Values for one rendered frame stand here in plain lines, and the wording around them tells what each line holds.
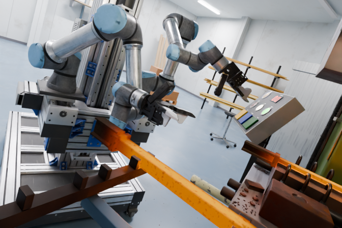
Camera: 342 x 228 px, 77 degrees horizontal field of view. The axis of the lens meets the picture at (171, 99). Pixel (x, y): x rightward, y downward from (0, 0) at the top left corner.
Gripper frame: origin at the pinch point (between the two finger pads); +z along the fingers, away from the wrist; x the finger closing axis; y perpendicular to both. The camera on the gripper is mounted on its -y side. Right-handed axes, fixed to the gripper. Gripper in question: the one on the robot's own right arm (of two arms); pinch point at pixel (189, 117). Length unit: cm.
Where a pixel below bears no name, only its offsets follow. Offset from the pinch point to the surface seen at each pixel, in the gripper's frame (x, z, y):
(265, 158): 0.6, 27.4, 1.0
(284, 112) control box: -42, 27, -12
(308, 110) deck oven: -266, 51, -17
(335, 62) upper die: 7.6, 32.4, -28.8
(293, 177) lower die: 6.8, 35.0, 0.9
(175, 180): 36.3, 15.8, 3.0
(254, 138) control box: -38.5, 19.8, 4.5
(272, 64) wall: -753, -71, -123
